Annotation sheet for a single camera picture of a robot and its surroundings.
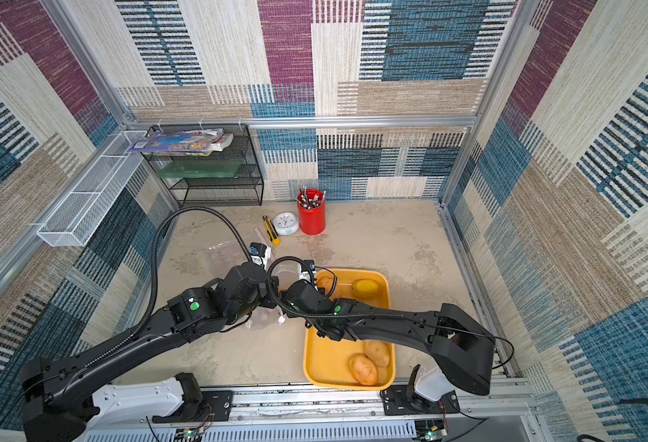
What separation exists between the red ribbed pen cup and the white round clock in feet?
0.09

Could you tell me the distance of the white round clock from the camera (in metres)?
1.11

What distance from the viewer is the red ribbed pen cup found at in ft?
3.32
